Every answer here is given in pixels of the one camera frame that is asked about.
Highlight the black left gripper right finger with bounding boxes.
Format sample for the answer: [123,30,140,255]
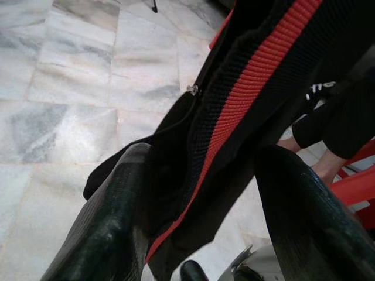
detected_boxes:
[254,145,375,281]

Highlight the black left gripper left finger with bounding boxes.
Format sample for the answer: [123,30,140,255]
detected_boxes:
[39,143,152,281]

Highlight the black jacket red stripe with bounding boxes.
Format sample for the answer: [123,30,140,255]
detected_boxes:
[83,0,375,281]

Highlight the red plastic stool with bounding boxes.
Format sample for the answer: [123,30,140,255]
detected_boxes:
[330,148,375,211]

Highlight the person's bare foot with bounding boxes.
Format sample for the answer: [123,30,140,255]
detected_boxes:
[310,150,348,181]
[277,139,303,153]

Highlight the person's leg black trousers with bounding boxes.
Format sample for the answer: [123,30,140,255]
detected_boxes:
[322,84,375,160]
[291,96,343,150]

